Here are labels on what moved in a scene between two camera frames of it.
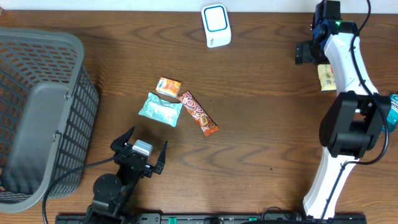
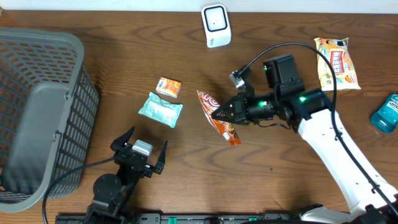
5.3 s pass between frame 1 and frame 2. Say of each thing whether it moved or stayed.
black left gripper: stayed
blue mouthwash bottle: stayed
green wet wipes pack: stayed
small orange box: stayed
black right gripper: moved
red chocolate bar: moved
